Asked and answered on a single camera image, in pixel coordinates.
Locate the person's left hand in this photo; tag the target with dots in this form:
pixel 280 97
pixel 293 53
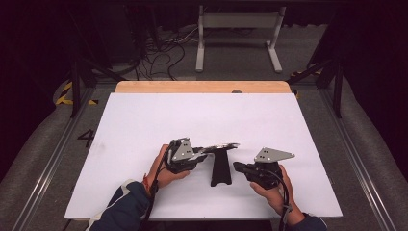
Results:
pixel 165 178

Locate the aluminium floor rail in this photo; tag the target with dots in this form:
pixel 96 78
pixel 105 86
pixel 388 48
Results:
pixel 54 154
pixel 352 150

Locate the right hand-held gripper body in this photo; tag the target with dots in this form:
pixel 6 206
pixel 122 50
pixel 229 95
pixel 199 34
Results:
pixel 269 154

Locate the yellow black floor tape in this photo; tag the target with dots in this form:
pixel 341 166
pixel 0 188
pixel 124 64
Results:
pixel 65 93
pixel 304 73

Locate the white table sheet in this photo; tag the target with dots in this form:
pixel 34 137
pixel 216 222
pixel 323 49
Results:
pixel 144 122

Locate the white metal stand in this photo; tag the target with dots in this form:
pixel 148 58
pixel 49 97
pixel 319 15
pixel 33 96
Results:
pixel 240 20

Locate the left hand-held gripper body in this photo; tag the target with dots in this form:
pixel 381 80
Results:
pixel 183 152

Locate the person's right hand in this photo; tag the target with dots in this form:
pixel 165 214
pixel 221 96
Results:
pixel 272 197

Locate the round dark table grommet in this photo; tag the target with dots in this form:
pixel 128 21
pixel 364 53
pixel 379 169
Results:
pixel 236 91

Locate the oval silver photo frame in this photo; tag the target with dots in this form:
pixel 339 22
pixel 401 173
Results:
pixel 221 166

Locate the wooden table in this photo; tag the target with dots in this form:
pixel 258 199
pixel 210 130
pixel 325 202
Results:
pixel 192 86

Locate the black metal stand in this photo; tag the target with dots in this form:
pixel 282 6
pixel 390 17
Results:
pixel 76 86
pixel 337 86

